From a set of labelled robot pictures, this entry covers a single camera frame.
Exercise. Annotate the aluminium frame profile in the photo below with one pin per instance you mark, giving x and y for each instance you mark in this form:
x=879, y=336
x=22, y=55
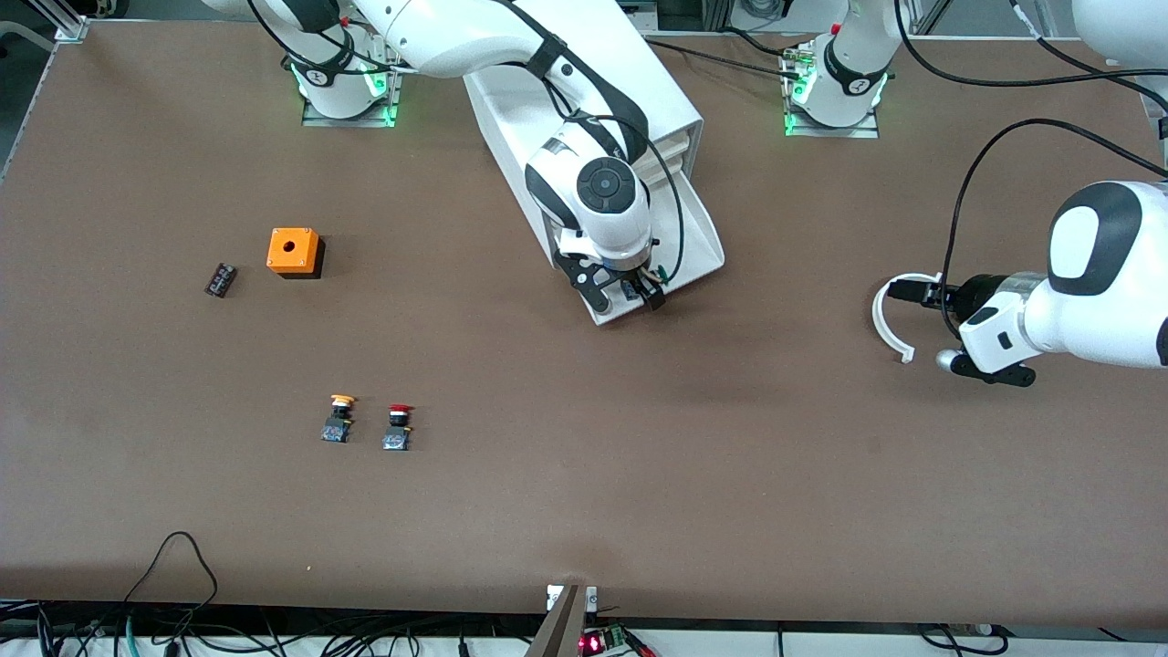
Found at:
x=71, y=27

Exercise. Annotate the white post mount bracket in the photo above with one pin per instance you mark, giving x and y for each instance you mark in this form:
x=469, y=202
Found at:
x=593, y=598

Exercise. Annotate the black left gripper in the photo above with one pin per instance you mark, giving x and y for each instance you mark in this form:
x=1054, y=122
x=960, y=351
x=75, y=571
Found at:
x=975, y=290

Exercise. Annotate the orange box with hole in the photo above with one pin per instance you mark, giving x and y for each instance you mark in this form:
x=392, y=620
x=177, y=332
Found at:
x=292, y=251

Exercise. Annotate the yellow push button switch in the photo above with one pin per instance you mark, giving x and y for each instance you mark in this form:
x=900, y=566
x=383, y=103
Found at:
x=338, y=420

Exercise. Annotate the red push button switch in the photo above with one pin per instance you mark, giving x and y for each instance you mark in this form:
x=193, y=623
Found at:
x=397, y=429

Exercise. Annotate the white curved plastic arc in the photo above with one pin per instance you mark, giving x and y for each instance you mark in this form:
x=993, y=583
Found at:
x=879, y=319

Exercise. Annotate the small black terminal block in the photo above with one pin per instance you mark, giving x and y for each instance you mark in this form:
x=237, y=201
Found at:
x=221, y=280

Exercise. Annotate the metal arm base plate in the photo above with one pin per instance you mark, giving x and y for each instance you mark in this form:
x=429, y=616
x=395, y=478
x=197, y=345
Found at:
x=830, y=133
x=347, y=121

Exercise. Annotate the circuit board with red LED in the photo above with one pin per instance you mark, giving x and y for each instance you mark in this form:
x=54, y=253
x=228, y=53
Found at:
x=598, y=641

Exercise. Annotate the grey aluminium camera post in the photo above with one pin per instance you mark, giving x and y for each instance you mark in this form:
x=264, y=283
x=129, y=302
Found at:
x=558, y=630

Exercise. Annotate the green push button switch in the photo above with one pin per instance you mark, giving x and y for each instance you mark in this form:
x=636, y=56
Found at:
x=659, y=272

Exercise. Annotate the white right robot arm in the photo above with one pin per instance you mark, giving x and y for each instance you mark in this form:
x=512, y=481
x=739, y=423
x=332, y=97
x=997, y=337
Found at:
x=602, y=192

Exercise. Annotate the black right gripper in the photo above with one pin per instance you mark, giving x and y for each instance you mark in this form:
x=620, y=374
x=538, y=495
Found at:
x=636, y=286

